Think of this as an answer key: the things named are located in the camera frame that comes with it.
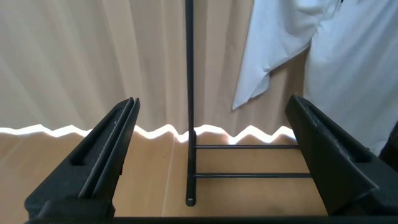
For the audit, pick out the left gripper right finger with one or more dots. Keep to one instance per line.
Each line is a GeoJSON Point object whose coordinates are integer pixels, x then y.
{"type": "Point", "coordinates": [339, 186]}

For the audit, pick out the pale grey shorts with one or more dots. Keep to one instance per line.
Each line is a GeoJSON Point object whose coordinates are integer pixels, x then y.
{"type": "Point", "coordinates": [348, 77]}

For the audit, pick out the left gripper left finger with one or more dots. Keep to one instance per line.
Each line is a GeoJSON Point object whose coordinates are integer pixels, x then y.
{"type": "Point", "coordinates": [90, 186]}

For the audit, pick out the black clothes rack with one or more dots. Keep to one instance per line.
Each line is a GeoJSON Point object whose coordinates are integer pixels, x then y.
{"type": "Point", "coordinates": [189, 77]}

